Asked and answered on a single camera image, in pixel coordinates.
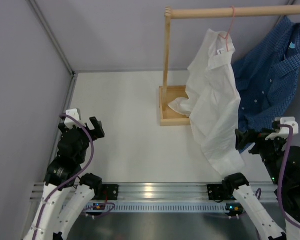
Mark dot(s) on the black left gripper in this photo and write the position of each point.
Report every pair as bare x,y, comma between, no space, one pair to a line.
98,132

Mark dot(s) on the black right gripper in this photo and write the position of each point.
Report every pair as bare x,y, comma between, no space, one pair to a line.
242,138

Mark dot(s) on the white shirt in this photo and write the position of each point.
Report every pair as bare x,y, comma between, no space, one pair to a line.
212,103

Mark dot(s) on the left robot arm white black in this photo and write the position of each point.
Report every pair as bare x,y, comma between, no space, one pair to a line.
66,190

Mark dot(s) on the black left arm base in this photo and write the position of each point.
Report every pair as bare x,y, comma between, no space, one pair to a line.
109,192

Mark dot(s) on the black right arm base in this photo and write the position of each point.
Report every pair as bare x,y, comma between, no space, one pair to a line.
218,193

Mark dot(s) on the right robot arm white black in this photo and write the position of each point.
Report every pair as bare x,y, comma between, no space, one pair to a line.
282,162

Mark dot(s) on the blue checkered shirt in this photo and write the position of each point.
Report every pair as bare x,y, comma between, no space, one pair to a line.
267,77

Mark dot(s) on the wooden clothes rack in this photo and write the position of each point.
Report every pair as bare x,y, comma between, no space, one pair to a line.
184,31

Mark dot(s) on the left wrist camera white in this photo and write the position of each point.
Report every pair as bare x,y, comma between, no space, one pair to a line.
72,118

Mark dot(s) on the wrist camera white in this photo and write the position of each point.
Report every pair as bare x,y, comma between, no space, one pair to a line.
72,118
281,127

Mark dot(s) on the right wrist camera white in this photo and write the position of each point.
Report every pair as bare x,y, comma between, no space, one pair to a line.
281,127

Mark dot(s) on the aluminium corner frame post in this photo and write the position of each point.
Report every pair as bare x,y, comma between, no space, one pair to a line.
56,82

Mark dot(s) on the aluminium mounting rail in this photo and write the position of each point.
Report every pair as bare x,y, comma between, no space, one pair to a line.
169,192

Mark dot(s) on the slotted cable duct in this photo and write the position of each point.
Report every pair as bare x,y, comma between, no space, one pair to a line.
210,207

